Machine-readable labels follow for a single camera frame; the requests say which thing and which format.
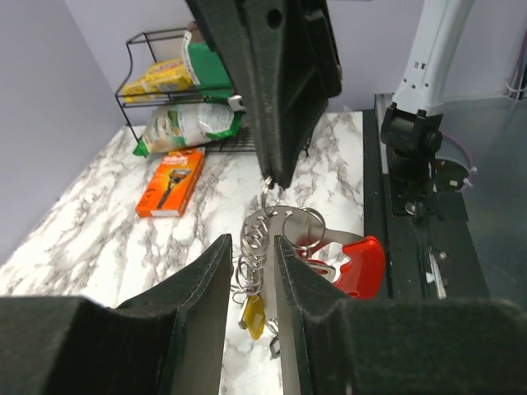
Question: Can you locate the yellow chips bag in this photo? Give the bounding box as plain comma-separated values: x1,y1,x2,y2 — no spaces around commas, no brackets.
123,58,193,103

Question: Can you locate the red handled steel key organizer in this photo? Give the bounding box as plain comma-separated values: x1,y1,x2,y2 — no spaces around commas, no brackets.
230,175,387,330

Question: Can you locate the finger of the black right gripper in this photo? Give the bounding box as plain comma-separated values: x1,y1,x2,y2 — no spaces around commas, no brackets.
187,1,329,188
303,0,343,98

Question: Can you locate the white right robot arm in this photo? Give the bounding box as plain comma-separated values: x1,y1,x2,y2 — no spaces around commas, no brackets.
188,1,473,188

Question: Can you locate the white green snack bag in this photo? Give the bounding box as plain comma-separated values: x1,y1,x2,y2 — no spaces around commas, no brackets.
133,103,241,156

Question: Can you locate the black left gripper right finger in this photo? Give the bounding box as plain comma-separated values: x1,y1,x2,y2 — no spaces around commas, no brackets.
274,236,526,394

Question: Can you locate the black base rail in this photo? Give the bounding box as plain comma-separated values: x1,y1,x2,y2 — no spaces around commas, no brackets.
363,94,489,300

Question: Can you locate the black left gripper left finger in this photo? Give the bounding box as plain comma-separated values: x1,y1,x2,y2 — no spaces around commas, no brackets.
1,235,232,394

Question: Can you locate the black wire rack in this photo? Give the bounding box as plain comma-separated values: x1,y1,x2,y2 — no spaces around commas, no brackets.
114,28,255,153

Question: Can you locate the black key tag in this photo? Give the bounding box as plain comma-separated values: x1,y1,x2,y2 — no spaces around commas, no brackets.
269,335,281,360

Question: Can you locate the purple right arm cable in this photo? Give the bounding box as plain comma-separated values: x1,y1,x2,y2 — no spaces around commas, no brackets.
442,131,478,194

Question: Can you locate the yellow key tag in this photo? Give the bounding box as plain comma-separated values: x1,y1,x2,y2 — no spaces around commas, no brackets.
238,295,266,340

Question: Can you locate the orange razor box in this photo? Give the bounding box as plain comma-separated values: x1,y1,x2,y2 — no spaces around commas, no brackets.
136,147,206,218

